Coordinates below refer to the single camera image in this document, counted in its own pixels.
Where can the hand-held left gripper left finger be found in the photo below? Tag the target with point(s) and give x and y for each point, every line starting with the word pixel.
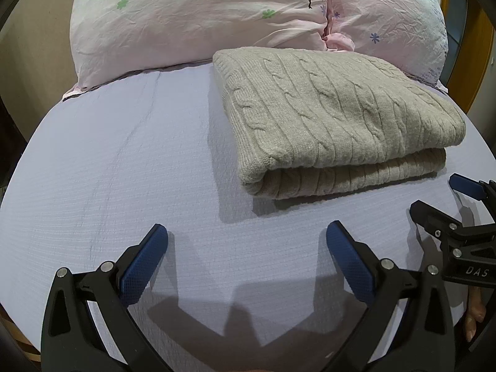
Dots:
pixel 144 265

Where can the wooden bed frame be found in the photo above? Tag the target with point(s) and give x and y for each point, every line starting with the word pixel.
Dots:
pixel 21 335

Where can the wooden door frame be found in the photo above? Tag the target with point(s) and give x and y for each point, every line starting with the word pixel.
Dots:
pixel 471 58

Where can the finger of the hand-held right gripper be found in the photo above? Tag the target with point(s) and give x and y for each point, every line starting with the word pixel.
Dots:
pixel 467 186
pixel 428 215

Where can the pink floral pillow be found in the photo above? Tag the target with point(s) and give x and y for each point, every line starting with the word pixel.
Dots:
pixel 186 19
pixel 391 23

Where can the person's right hand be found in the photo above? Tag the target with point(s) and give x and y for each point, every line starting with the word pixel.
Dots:
pixel 474 314

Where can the lavender bed sheet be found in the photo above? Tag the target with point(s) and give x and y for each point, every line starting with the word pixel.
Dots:
pixel 116 186

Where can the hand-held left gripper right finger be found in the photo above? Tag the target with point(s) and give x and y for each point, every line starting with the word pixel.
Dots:
pixel 350 265

